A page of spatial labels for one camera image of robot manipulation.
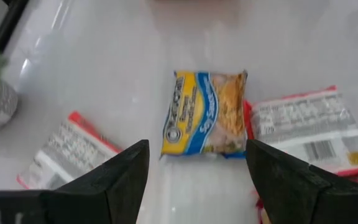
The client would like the black table edge frame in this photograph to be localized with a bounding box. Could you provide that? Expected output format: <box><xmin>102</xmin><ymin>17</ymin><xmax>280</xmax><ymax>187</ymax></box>
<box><xmin>0</xmin><ymin>0</ymin><xmax>30</xmax><ymax>54</ymax></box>

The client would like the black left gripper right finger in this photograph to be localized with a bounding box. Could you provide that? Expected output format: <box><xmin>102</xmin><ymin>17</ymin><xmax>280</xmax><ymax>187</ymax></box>
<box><xmin>246</xmin><ymin>139</ymin><xmax>358</xmax><ymax>224</ymax></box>

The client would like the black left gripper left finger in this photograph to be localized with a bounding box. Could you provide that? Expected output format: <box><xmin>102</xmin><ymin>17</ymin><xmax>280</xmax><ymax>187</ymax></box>
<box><xmin>0</xmin><ymin>139</ymin><xmax>150</xmax><ymax>224</ymax></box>

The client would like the orange Maruchan ramen pack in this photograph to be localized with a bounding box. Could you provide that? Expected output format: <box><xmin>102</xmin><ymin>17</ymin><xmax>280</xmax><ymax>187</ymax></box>
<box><xmin>16</xmin><ymin>110</ymin><xmax>123</xmax><ymax>191</ymax></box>
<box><xmin>243</xmin><ymin>85</ymin><xmax>358</xmax><ymax>178</ymax></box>

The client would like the blue yellow Maruchan ramen pack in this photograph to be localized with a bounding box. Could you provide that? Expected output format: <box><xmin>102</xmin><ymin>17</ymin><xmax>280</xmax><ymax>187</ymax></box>
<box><xmin>160</xmin><ymin>69</ymin><xmax>249</xmax><ymax>160</ymax></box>

